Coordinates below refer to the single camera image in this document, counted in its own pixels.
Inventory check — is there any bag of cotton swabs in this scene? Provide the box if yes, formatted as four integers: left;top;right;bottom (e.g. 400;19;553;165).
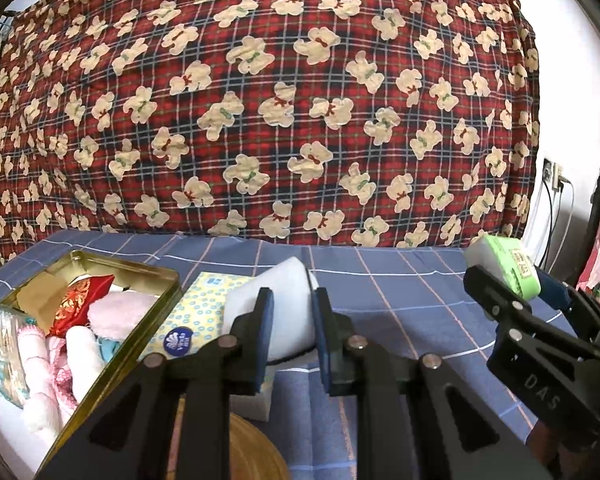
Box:
0;305;31;408

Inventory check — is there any gold rectangular tin box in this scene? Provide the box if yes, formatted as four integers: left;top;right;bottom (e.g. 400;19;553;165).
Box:
0;250;183;480

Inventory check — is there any yellow sponge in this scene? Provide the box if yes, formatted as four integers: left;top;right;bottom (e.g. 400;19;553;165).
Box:
2;280;68;331

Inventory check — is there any pink-trimmed white towel roll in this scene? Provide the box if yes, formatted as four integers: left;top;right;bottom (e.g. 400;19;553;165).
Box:
20;322;78;436

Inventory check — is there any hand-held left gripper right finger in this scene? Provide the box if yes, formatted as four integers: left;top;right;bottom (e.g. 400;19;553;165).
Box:
314;287;556;480

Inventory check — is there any black frame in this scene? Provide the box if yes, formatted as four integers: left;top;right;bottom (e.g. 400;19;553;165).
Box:
582;162;600;281

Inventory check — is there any red plaid bear-print blanket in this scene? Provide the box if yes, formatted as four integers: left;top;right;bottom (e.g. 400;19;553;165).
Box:
0;0;541;266

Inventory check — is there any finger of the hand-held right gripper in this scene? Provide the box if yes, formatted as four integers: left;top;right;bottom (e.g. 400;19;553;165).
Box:
536;269;600;342
463;264;537;332

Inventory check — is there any white sponge block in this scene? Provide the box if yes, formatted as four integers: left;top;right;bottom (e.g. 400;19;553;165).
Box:
222;256;317;361

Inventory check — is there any round gold tin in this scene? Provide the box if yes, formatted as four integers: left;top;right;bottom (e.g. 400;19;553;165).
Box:
172;412;293;480

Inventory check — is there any teal small packet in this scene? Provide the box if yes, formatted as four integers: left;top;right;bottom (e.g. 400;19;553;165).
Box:
95;335;126;361

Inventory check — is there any green tissue packet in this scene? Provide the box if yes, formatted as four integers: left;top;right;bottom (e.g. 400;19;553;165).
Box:
463;232;542;302

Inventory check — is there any white wall socket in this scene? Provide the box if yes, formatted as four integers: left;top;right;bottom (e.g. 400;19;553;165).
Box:
542;159;563;188

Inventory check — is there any black cable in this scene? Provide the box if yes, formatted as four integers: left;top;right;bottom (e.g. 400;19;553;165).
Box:
535;180;556;268

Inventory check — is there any clear bag of cotton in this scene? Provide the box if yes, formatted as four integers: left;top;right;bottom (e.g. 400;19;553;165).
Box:
87;292;158;341

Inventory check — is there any blue plaid bed sheet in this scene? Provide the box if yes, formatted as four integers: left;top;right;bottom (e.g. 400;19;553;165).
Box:
0;231;581;480

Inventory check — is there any red gold-embroidered pouch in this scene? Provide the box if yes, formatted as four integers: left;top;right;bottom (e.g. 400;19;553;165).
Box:
45;275;116;338

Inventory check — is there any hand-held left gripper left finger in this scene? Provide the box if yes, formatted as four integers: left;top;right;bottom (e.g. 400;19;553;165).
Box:
32;287;276;480

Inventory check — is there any yellow dotted tissue box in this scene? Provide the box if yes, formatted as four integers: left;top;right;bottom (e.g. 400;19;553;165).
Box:
142;270;276;423

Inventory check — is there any plain white towel roll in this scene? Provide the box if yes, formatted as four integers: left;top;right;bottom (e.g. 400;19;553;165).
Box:
65;327;106;401

